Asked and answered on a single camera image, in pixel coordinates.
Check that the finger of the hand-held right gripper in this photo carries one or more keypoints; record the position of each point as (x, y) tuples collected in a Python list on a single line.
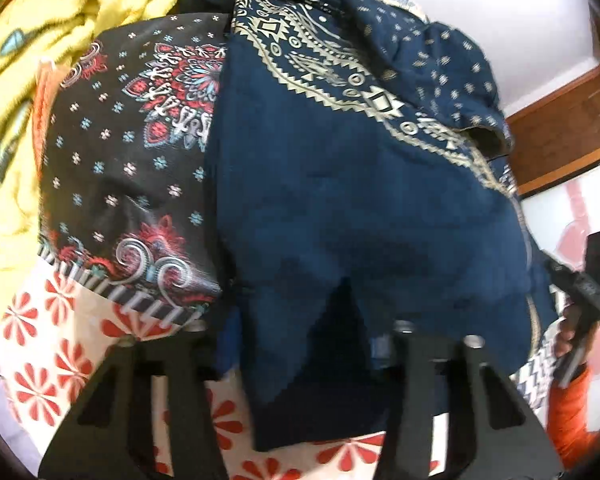
[(562, 277)]

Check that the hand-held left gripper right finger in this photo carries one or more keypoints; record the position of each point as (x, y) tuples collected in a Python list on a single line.
[(422, 365)]

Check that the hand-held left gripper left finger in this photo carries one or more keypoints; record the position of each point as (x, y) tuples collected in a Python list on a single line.
[(180, 365)]

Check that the navy patterned hooded jacket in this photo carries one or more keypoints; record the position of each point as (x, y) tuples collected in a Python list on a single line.
[(330, 200)]

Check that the person's right forearm orange sleeve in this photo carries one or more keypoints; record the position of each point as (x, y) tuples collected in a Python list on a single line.
[(575, 415)]

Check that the person's right hand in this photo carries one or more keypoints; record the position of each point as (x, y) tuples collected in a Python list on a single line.
[(570, 332)]

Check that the wooden wardrobe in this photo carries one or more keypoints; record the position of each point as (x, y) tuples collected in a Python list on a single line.
[(565, 130)]

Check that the patchwork printed bedspread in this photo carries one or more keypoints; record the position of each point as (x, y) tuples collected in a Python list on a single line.
[(120, 170)]

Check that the yellow cartoon blanket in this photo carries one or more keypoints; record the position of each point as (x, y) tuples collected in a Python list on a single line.
[(35, 60)]

